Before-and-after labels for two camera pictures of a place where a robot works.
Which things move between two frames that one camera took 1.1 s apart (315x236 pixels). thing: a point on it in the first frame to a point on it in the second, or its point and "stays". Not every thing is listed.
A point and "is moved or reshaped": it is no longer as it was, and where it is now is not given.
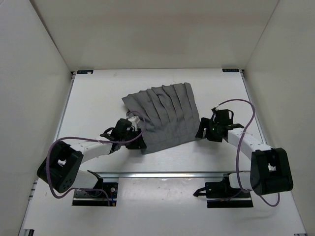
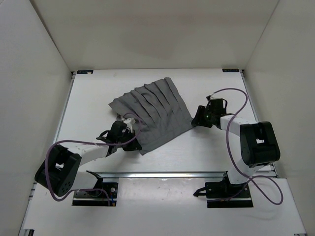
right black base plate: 219,194 stays
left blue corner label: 84,72 stays
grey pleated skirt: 170,113 is moved or reshaped
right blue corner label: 230,70 stays
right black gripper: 205,123 to 198,120
